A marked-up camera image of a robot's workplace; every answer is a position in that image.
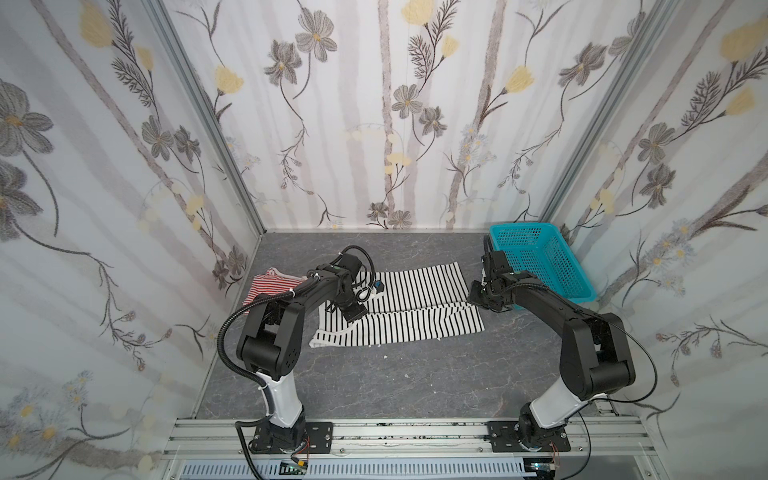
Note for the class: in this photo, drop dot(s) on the black white striped tank top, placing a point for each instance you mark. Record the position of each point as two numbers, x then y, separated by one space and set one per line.
427 303

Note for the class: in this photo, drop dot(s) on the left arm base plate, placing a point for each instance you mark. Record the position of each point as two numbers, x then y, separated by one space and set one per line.
307 437

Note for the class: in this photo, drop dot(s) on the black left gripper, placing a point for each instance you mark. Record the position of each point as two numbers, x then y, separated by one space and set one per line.
349 306

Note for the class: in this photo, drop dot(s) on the white perforated cable duct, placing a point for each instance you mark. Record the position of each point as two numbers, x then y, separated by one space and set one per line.
381 468

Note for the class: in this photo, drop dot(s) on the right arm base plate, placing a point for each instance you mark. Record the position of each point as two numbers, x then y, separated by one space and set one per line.
510 437

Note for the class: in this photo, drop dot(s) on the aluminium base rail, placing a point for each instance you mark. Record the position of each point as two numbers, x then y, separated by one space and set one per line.
413 438

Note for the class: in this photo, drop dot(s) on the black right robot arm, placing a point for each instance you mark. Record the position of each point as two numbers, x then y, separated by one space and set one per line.
595 356

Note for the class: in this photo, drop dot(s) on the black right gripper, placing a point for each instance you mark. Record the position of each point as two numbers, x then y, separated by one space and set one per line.
482 294

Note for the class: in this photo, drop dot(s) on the red white striped tank top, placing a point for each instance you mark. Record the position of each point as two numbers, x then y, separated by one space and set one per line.
270 283

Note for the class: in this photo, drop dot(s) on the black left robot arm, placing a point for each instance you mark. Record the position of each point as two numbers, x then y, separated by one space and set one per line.
271 340

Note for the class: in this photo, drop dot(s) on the teal plastic basket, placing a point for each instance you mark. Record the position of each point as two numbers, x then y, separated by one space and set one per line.
540 249

